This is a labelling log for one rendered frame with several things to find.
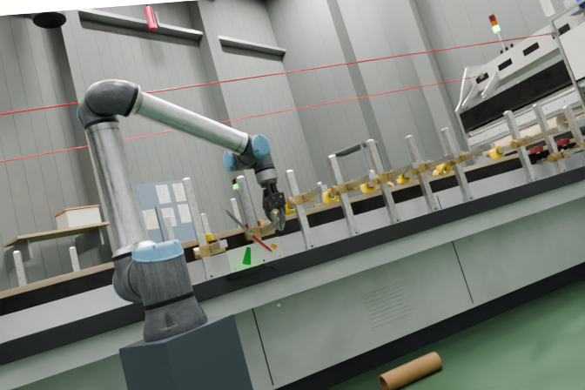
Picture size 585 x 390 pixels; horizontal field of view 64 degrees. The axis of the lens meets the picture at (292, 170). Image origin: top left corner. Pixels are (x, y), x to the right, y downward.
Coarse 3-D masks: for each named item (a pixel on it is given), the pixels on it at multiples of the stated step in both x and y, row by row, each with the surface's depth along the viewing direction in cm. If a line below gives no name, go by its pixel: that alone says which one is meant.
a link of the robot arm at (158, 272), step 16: (176, 240) 144; (144, 256) 137; (160, 256) 137; (176, 256) 140; (128, 272) 146; (144, 272) 137; (160, 272) 136; (176, 272) 138; (144, 288) 137; (160, 288) 135; (176, 288) 137; (144, 304) 138
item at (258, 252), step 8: (264, 240) 219; (272, 240) 220; (240, 248) 215; (256, 248) 217; (264, 248) 218; (272, 248) 219; (280, 248) 221; (232, 256) 213; (240, 256) 214; (256, 256) 216; (264, 256) 217; (272, 256) 219; (280, 256) 220; (232, 264) 212; (240, 264) 213; (256, 264) 215
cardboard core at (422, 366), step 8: (432, 352) 221; (416, 360) 216; (424, 360) 215; (432, 360) 215; (440, 360) 216; (400, 368) 212; (408, 368) 212; (416, 368) 212; (424, 368) 213; (432, 368) 214; (440, 368) 217; (384, 376) 208; (392, 376) 208; (400, 376) 209; (408, 376) 210; (416, 376) 211; (424, 376) 214; (384, 384) 212; (392, 384) 206; (400, 384) 208
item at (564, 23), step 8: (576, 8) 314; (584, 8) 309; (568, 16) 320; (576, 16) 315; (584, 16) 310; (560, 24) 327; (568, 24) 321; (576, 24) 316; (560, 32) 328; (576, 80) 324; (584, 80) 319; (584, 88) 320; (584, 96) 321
